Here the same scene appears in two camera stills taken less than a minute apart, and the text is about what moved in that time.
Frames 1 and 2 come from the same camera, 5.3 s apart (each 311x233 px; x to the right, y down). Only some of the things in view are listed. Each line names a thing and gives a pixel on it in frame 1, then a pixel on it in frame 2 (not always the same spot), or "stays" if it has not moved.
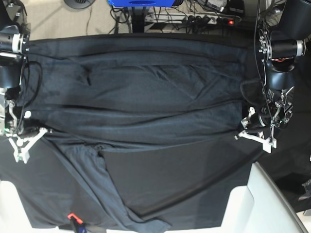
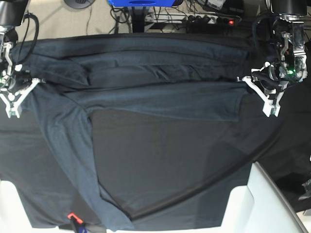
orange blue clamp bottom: (81, 227) stays
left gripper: (10, 124) -> (11, 77)
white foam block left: (14, 218) stays
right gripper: (277, 111) -> (288, 66)
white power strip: (192, 18) stays
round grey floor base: (78, 4) stays
